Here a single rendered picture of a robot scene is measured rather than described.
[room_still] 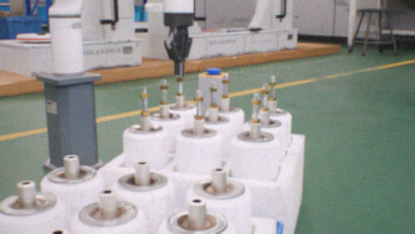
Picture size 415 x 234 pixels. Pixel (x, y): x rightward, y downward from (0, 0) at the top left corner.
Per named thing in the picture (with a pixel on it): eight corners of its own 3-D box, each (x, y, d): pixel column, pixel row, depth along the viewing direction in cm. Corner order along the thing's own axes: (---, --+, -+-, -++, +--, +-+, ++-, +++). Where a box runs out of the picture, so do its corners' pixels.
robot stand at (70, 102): (42, 168, 157) (35, 75, 150) (83, 158, 167) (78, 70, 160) (64, 180, 147) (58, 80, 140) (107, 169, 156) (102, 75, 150)
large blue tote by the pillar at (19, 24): (-13, 50, 542) (-16, 15, 534) (22, 47, 572) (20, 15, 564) (10, 53, 510) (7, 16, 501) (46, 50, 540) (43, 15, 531)
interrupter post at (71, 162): (61, 178, 77) (60, 158, 76) (69, 174, 79) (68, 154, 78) (75, 180, 76) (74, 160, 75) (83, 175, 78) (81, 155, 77)
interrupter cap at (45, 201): (-15, 215, 64) (-16, 209, 63) (20, 193, 71) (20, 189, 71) (36, 221, 62) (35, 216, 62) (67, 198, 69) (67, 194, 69)
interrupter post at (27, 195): (15, 209, 65) (12, 185, 65) (25, 202, 68) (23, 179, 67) (30, 211, 65) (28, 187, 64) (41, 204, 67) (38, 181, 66)
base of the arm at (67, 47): (47, 75, 150) (43, 18, 146) (74, 72, 156) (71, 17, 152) (62, 78, 143) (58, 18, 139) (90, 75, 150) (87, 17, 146)
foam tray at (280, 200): (101, 249, 106) (97, 169, 102) (164, 185, 142) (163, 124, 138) (284, 275, 96) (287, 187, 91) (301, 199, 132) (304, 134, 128)
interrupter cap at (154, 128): (146, 137, 100) (146, 134, 100) (120, 132, 104) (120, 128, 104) (170, 129, 106) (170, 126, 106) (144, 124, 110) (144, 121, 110)
